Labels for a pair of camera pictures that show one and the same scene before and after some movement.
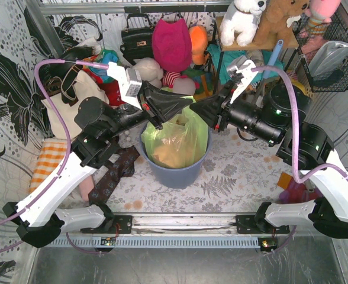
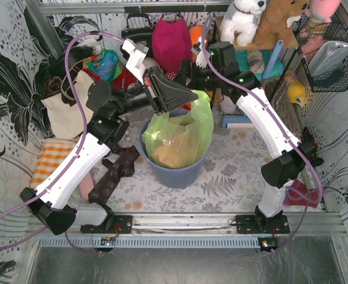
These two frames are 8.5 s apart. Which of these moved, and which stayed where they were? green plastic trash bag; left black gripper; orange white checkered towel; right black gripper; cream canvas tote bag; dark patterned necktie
Moved: right black gripper; left black gripper
Stayed: dark patterned necktie; orange white checkered towel; cream canvas tote bag; green plastic trash bag
